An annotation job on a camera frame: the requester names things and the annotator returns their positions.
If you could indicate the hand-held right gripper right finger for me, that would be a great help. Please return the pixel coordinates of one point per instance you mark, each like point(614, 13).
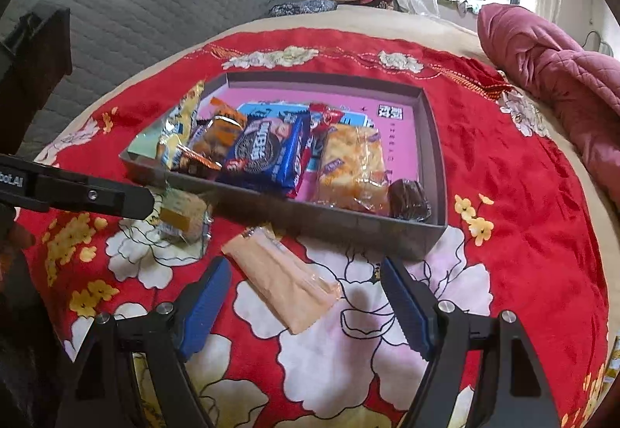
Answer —
point(407, 311)

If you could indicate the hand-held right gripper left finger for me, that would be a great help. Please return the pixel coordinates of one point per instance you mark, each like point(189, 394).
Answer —
point(203, 311)

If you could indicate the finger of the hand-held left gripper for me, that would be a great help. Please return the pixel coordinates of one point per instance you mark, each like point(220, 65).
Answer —
point(97, 195)

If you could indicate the light green cake packet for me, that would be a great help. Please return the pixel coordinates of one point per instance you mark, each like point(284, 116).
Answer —
point(143, 147)

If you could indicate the peach snack packet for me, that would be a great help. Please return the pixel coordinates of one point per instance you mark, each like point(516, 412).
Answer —
point(283, 285)

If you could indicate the yellow cake packet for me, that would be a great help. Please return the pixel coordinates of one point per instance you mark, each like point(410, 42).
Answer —
point(186, 217)

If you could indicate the brown chocolate bar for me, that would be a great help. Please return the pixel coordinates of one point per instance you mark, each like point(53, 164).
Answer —
point(196, 161)

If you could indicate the small brown cake packet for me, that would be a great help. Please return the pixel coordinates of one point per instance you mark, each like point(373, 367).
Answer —
point(409, 200)

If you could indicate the orange clear snack packet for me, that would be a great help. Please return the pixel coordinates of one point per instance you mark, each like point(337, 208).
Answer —
point(220, 137)

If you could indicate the clear bread packet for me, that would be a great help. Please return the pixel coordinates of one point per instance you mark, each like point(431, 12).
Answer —
point(351, 171)

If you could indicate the blue cookie packet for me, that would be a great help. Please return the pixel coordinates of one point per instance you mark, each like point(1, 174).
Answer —
point(266, 152)

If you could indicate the grey box with pink bottom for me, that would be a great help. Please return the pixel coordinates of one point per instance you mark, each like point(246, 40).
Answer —
point(402, 137)

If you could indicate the red cartoon snack packet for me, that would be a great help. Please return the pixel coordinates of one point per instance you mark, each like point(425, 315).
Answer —
point(322, 118)

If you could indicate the red floral blanket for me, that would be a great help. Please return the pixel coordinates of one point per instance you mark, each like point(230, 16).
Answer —
point(508, 224)

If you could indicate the blue floral cloth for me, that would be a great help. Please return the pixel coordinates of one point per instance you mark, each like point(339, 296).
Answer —
point(300, 9)

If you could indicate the beige bed sheet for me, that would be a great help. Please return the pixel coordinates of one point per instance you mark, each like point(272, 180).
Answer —
point(387, 28)

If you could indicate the pink quilt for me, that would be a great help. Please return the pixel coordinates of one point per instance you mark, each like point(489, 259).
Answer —
point(557, 69)

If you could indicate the metal chair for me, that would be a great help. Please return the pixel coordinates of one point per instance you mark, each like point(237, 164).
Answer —
point(598, 42)

